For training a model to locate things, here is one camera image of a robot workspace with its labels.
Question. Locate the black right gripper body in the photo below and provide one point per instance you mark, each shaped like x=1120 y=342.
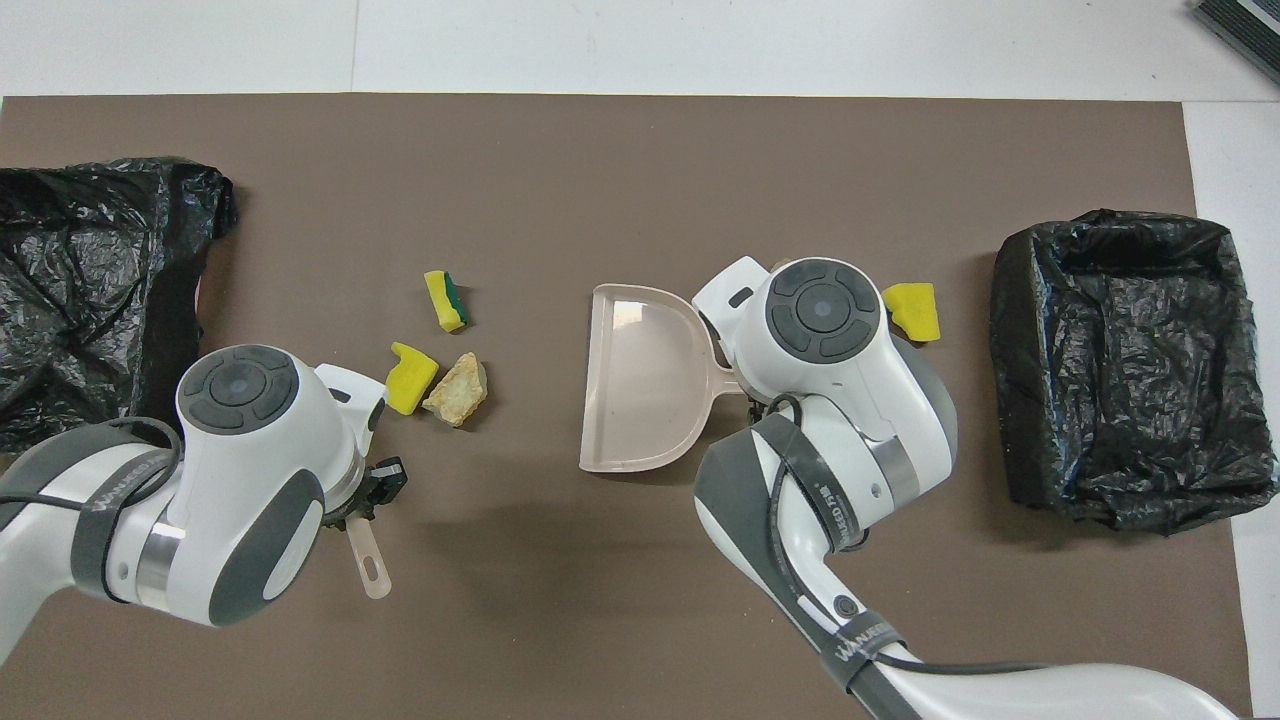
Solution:
x=757 y=408

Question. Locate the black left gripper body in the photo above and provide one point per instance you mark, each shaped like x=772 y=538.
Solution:
x=385 y=480

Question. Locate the beige hand brush black bristles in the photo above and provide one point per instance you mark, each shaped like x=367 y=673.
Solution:
x=372 y=570

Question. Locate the yellow green sponge piece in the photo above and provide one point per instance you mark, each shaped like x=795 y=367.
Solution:
x=442 y=300
x=410 y=382

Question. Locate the pale crusty bread chunk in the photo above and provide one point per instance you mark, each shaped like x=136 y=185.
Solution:
x=457 y=392

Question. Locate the beige plastic dustpan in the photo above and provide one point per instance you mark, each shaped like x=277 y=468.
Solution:
x=640 y=380

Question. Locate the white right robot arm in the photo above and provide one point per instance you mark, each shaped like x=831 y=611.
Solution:
x=880 y=400

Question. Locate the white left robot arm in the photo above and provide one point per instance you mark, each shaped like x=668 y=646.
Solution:
x=250 y=470

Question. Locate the bin lined with black bag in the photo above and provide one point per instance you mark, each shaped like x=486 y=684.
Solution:
x=80 y=280
x=1130 y=370

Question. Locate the plain yellow sponge piece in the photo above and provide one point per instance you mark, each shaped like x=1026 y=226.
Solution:
x=912 y=312

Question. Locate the brown table mat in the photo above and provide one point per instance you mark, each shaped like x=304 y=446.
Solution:
x=600 y=600

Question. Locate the dark grey striped object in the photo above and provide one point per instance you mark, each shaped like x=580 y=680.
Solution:
x=1245 y=25

